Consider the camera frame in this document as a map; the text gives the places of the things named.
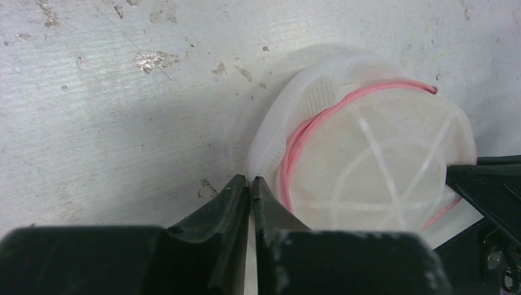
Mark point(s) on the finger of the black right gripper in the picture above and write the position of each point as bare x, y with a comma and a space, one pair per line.
492, 187

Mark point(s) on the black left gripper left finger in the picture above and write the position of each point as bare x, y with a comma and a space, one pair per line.
204, 253

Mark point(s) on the white mesh bag pink zipper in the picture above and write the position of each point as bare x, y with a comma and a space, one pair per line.
351, 143

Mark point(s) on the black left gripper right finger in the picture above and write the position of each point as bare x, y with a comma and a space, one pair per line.
293, 259

